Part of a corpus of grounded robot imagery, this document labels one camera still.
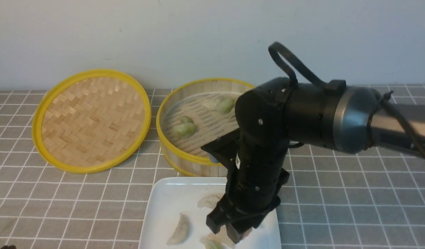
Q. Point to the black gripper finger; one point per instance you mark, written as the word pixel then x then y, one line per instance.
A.
pixel 219 216

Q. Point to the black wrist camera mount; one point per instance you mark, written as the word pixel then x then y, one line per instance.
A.
pixel 224 149

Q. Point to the pale dumpling steamer top left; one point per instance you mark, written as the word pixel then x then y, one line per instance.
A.
pixel 211 103

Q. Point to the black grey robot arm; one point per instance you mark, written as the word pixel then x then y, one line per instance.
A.
pixel 279 115

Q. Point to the pale dumpling plate lower middle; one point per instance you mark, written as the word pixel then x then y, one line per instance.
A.
pixel 222 237

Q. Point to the pale dumpling plate left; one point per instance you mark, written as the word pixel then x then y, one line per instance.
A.
pixel 181 231

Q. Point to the white square plate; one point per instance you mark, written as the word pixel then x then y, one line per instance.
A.
pixel 172 196

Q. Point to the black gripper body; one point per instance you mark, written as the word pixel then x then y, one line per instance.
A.
pixel 253 186

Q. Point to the bamboo steamer basket yellow rim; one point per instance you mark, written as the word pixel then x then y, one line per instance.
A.
pixel 185 154

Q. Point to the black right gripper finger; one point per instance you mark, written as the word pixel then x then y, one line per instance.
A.
pixel 236 231

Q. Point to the green dumpling steamer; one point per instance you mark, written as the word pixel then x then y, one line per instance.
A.
pixel 210 243
pixel 185 119
pixel 225 105
pixel 184 130

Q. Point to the pale dumpling plate upper middle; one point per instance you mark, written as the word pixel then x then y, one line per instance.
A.
pixel 210 201

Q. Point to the bamboo steamer lid yellow rim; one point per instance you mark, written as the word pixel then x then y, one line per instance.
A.
pixel 91 121

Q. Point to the dark object bottom left corner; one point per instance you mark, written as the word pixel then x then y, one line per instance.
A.
pixel 8 247

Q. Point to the pale dumpling plate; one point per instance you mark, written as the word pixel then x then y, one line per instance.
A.
pixel 181 231
pixel 210 201
pixel 222 237

